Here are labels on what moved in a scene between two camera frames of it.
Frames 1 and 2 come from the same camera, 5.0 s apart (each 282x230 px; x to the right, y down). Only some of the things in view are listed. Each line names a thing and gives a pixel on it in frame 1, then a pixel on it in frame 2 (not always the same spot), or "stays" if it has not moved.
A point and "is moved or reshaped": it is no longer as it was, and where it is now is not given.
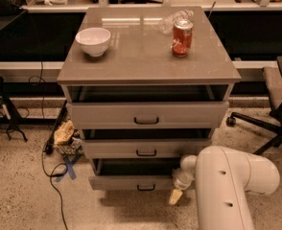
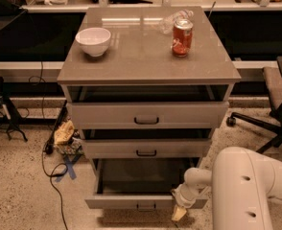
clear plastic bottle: (166, 26) stays
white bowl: (94, 40) stays
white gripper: (183, 180) to (181, 197)
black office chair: (279, 83) stays
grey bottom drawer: (133, 173) is moved or reshaped
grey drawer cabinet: (147, 86) stays
